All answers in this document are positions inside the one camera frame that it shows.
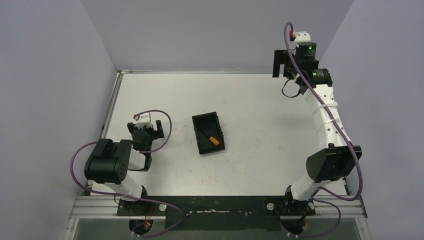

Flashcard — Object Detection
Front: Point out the orange handled screwdriver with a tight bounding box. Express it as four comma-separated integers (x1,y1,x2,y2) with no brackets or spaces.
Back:
199,129,220,146

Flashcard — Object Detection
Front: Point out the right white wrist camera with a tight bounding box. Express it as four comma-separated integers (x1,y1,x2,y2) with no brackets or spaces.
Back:
289,31,311,45

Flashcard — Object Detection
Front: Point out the aluminium table edge frame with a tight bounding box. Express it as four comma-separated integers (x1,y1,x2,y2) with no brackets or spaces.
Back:
99,69,336,147

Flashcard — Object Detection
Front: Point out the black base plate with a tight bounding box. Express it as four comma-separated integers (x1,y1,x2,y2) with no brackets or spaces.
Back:
116,195,316,231

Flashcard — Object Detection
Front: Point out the aluminium front rail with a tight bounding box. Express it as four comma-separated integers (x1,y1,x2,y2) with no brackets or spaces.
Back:
69,195,368,220

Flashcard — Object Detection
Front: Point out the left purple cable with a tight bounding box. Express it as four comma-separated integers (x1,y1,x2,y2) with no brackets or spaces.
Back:
69,109,185,239

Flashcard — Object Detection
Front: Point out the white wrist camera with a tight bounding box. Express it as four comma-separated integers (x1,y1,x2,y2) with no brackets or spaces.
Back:
133,112,152,129
289,31,311,45

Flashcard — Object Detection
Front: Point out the black plastic bin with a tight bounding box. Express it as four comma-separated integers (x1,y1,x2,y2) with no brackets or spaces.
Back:
191,111,226,155

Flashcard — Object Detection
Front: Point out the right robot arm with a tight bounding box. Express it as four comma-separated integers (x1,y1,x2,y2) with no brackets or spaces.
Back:
272,42,362,215

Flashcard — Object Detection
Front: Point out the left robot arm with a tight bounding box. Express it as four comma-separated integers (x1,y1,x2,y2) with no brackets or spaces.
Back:
84,120,165,216

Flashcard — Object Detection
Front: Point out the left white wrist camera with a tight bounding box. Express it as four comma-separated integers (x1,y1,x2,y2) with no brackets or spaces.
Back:
133,112,152,129

